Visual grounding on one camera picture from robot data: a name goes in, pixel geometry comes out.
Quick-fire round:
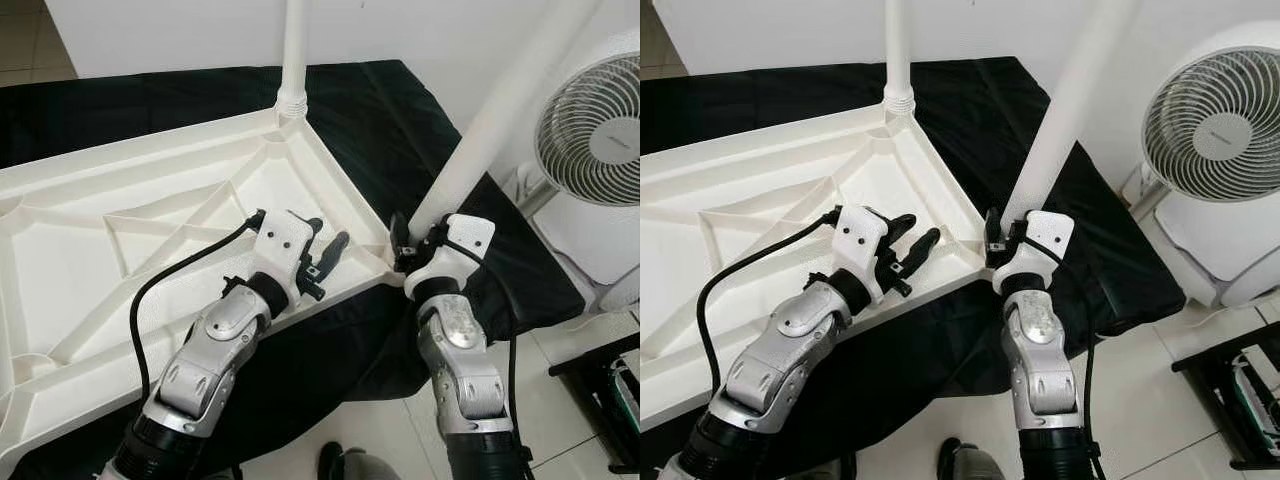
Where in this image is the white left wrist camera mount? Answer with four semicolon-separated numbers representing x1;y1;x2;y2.
832;205;891;306
250;210;313;316

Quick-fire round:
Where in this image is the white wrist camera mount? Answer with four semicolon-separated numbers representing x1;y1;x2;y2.
993;210;1076;296
250;210;313;316
405;213;496;299
832;205;891;306

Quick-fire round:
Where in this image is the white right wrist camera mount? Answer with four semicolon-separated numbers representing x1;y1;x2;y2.
993;210;1076;296
405;213;496;299

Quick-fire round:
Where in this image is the white domed appliance grey band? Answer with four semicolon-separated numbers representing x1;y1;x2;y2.
540;190;641;311
1155;190;1280;309

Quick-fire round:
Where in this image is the grey robot right foot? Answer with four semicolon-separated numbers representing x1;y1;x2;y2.
318;440;396;480
935;437;1006;480

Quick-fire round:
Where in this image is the white plastic table leg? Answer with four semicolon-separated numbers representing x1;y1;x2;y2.
280;0;311;119
885;0;916;113
408;0;606;239
1003;0;1143;233

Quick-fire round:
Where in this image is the white plastic ribbed tabletop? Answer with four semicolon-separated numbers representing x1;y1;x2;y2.
640;100;991;433
0;105;401;466

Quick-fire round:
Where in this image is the white pedestal fan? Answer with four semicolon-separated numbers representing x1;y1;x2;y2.
515;30;641;216
1125;20;1280;216

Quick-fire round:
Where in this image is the black floor stand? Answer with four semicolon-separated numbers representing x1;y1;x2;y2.
1172;320;1280;471
548;335;641;476

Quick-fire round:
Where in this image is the white green boxy device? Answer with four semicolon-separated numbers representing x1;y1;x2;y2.
605;355;641;441
1230;350;1280;436

